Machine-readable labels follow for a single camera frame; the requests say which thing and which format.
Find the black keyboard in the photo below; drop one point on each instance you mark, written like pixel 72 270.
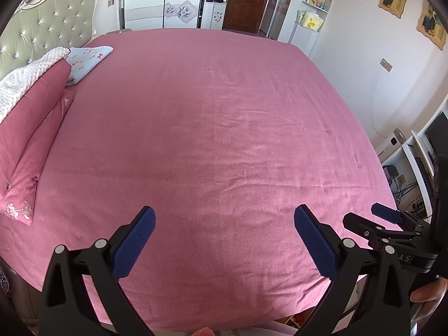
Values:
pixel 423 175

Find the white air purifier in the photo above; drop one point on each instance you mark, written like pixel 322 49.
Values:
pixel 395 143

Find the light blue bow-print pillow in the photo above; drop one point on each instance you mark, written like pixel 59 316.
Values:
pixel 87 59

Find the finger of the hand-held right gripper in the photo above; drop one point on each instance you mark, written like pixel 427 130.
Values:
pixel 385 212
pixel 360 229

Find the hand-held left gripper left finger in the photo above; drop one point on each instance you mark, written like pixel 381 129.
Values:
pixel 134 245

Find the person's right hand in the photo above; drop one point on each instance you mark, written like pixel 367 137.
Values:
pixel 427 294

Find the small white cabinet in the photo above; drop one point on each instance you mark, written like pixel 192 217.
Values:
pixel 215 17

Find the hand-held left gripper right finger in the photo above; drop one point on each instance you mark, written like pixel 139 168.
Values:
pixel 315 241

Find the brown wooden door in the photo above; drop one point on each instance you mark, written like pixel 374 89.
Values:
pixel 248 0

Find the white knobby blanket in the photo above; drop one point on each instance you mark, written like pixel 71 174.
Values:
pixel 21 84

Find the white computer desk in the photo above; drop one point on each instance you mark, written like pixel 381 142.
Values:
pixel 411 154

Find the person's left hand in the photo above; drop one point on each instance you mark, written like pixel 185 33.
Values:
pixel 204 327

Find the pink pillow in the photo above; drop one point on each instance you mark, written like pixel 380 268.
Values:
pixel 31 119

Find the green tufted headboard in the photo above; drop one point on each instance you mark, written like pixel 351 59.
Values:
pixel 45 31

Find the yellow green package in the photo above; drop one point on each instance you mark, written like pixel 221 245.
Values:
pixel 311 20

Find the black monitor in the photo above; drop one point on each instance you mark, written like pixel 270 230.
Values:
pixel 439 136

